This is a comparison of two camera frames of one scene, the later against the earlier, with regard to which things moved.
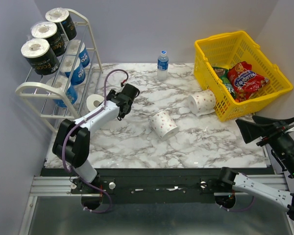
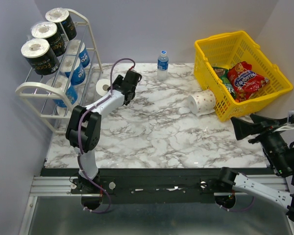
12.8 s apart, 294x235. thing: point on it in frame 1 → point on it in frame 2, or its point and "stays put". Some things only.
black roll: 41,57 stays put
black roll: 61,17 stays put
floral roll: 202,103 stays put
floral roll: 163,126 → 101,86
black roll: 49,31 → 37,53
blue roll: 78,75 stays put
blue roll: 62,83 stays put
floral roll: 93,101 → 61,110
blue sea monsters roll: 77,47 stays put
